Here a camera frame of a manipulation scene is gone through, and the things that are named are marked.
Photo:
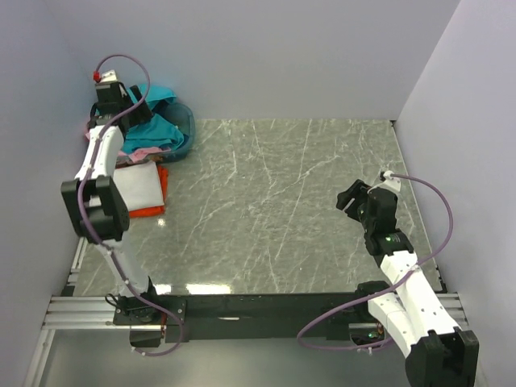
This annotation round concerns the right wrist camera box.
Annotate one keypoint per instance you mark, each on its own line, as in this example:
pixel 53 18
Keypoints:
pixel 390 182

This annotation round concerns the folded white t shirt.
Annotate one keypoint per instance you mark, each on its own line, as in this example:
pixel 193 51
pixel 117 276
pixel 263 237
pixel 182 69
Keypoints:
pixel 139 186

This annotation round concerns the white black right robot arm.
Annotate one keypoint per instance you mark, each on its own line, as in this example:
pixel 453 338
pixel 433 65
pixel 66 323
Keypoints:
pixel 437 351

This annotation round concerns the pink t shirt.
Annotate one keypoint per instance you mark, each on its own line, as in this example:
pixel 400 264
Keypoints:
pixel 141 154

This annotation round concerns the blue plastic basket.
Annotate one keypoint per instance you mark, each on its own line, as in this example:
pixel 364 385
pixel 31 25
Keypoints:
pixel 181 116

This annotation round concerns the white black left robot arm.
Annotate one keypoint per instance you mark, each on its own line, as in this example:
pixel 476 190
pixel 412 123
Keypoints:
pixel 95 206

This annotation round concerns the aluminium frame rail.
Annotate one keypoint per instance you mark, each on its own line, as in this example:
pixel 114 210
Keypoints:
pixel 93 313

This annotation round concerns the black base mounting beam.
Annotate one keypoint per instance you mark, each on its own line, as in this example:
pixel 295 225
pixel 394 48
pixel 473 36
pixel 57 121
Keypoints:
pixel 223 316

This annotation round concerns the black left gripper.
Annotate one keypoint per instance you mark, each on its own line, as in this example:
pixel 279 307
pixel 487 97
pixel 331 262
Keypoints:
pixel 141 114

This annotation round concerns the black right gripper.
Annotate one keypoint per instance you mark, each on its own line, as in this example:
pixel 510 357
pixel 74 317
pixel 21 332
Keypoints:
pixel 359 191

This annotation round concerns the teal t shirt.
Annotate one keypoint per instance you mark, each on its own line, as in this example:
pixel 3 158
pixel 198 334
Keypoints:
pixel 158 132

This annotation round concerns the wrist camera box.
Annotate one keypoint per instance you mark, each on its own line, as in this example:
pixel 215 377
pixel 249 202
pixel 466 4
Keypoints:
pixel 390 182
pixel 109 76

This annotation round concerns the folded orange t shirt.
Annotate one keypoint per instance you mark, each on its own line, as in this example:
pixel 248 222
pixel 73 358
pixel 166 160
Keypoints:
pixel 154 211

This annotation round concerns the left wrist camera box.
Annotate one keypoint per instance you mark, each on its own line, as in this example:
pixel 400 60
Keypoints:
pixel 109 76

